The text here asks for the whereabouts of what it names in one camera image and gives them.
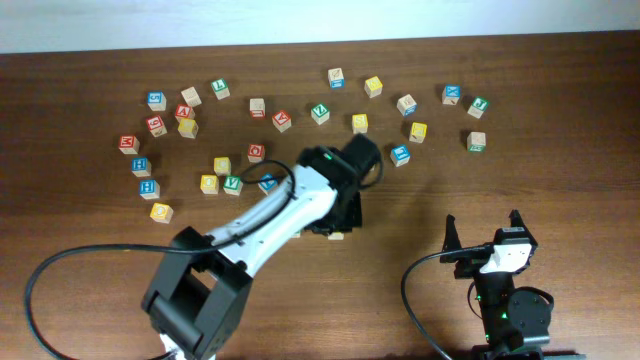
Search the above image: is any blue H block upper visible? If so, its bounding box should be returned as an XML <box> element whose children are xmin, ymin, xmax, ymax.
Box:
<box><xmin>131</xmin><ymin>157</ymin><xmax>152</xmax><ymax>177</ymax></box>

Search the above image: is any yellow O block bottom left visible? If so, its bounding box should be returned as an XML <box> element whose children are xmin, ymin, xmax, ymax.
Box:
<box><xmin>150</xmin><ymin>202</ymin><xmax>174</xmax><ymax>224</ymax></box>

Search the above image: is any red A block left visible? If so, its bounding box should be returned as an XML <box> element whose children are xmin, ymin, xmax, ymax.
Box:
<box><xmin>174</xmin><ymin>104</ymin><xmax>195</xmax><ymax>122</ymax></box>

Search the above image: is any plain wooden block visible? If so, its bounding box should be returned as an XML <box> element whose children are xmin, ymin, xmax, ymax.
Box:
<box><xmin>181</xmin><ymin>87</ymin><xmax>202</xmax><ymax>107</ymax></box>

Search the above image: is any yellow S block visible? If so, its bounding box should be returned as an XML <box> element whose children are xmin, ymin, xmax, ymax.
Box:
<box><xmin>351</xmin><ymin>114</ymin><xmax>368</xmax><ymax>134</ymax></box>
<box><xmin>327</xmin><ymin>232</ymin><xmax>344</xmax><ymax>241</ymax></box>

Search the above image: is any blue P block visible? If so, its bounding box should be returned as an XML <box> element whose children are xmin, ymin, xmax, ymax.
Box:
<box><xmin>258</xmin><ymin>173</ymin><xmax>279</xmax><ymax>195</ymax></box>

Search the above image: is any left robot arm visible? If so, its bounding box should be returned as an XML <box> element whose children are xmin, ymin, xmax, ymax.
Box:
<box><xmin>141</xmin><ymin>134</ymin><xmax>381</xmax><ymax>359</ymax></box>

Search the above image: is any green edged wooden block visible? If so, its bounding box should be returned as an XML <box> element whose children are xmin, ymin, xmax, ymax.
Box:
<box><xmin>466</xmin><ymin>132</ymin><xmax>486</xmax><ymax>152</ymax></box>

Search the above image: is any green J block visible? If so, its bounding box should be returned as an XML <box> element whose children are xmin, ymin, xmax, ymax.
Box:
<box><xmin>467</xmin><ymin>97</ymin><xmax>490</xmax><ymax>119</ymax></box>

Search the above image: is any yellow block lower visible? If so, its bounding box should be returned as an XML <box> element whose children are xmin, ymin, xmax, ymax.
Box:
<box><xmin>200</xmin><ymin>175</ymin><xmax>219</xmax><ymax>195</ymax></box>

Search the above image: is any green V block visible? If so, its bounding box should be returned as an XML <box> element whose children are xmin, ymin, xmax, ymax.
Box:
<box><xmin>223</xmin><ymin>175</ymin><xmax>243</xmax><ymax>196</ymax></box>

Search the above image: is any blue edged wooden block right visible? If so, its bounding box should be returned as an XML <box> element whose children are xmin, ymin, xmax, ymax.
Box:
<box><xmin>397</xmin><ymin>94</ymin><xmax>417</xmax><ymax>116</ymax></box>

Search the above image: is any blue edged wooden block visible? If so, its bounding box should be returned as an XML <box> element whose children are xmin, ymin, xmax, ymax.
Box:
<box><xmin>328</xmin><ymin>68</ymin><xmax>345</xmax><ymax>89</ymax></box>
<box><xmin>397</xmin><ymin>94</ymin><xmax>417</xmax><ymax>116</ymax></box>

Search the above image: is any yellow block upper left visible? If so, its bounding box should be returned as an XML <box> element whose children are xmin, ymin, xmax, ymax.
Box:
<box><xmin>178</xmin><ymin>119</ymin><xmax>199</xmax><ymax>139</ymax></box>

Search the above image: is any red a block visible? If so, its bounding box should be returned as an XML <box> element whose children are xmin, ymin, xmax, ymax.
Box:
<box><xmin>174</xmin><ymin>104</ymin><xmax>195</xmax><ymax>122</ymax></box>
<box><xmin>272</xmin><ymin>110</ymin><xmax>292</xmax><ymax>132</ymax></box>

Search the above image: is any blue E block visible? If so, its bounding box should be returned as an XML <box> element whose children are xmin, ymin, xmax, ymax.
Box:
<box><xmin>390</xmin><ymin>145</ymin><xmax>411</xmax><ymax>167</ymax></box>

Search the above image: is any blue h block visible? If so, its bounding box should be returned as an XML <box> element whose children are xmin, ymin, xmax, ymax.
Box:
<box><xmin>131</xmin><ymin>157</ymin><xmax>152</xmax><ymax>177</ymax></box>
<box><xmin>138</xmin><ymin>179</ymin><xmax>160</xmax><ymax>200</ymax></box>

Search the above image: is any yellow block centre left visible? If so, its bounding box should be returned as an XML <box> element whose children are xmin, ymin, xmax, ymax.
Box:
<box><xmin>214</xmin><ymin>157</ymin><xmax>232</xmax><ymax>176</ymax></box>

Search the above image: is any green Z block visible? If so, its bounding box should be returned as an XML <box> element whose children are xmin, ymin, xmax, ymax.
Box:
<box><xmin>311</xmin><ymin>103</ymin><xmax>330</xmax><ymax>125</ymax></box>

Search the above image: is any blue K block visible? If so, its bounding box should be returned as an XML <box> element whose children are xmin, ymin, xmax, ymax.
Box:
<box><xmin>442</xmin><ymin>85</ymin><xmax>461</xmax><ymax>105</ymax></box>

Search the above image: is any yellow block top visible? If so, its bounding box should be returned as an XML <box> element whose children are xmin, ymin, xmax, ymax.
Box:
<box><xmin>364</xmin><ymin>76</ymin><xmax>383</xmax><ymax>98</ymax></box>

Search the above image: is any red 6 block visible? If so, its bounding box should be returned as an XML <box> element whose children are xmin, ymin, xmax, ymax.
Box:
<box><xmin>145</xmin><ymin>115</ymin><xmax>167</xmax><ymax>137</ymax></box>

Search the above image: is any blue edged wooden block top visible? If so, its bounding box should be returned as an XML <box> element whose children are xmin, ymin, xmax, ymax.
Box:
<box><xmin>328</xmin><ymin>68</ymin><xmax>345</xmax><ymax>89</ymax></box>

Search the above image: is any red edged wooden block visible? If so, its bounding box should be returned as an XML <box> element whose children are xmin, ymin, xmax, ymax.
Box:
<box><xmin>249</xmin><ymin>98</ymin><xmax>266</xmax><ymax>118</ymax></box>

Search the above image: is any blue 5 block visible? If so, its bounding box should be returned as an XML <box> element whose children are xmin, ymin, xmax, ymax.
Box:
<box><xmin>146</xmin><ymin>91</ymin><xmax>167</xmax><ymax>112</ymax></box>

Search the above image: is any red M block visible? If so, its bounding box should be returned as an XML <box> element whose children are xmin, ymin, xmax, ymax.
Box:
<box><xmin>118</xmin><ymin>135</ymin><xmax>140</xmax><ymax>155</ymax></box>

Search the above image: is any green L block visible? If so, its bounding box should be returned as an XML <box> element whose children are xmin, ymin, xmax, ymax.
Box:
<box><xmin>211</xmin><ymin>78</ymin><xmax>230</xmax><ymax>100</ymax></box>

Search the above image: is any red A block centre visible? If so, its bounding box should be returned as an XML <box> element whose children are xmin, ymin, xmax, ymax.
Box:
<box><xmin>272</xmin><ymin>110</ymin><xmax>292</xmax><ymax>132</ymax></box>

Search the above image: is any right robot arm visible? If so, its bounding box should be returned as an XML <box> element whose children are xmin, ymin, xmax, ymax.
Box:
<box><xmin>442</xmin><ymin>210</ymin><xmax>554</xmax><ymax>359</ymax></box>

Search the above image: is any red Q block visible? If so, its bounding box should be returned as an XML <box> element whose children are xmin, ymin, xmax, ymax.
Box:
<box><xmin>247</xmin><ymin>144</ymin><xmax>266</xmax><ymax>163</ymax></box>

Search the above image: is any blue H block lower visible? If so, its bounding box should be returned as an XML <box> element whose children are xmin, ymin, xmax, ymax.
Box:
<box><xmin>138</xmin><ymin>179</ymin><xmax>160</xmax><ymax>200</ymax></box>

